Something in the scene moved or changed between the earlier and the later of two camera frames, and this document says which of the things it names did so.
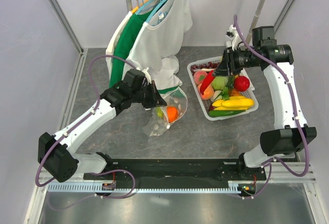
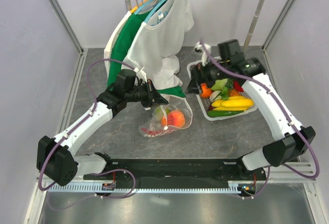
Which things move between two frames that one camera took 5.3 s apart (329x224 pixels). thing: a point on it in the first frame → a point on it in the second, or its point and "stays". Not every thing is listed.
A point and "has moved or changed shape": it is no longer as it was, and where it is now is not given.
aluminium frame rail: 66,23 stays
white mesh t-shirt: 158,46 stays
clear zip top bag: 165,116 has moved or changed shape
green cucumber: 219,113 stays
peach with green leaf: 199,76 has moved or changed shape
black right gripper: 227,63 → 199,75
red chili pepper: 209,77 has moved or changed shape
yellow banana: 237,103 stays
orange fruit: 172,113 → 164,121
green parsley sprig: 226,91 stays
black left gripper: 156,100 stays
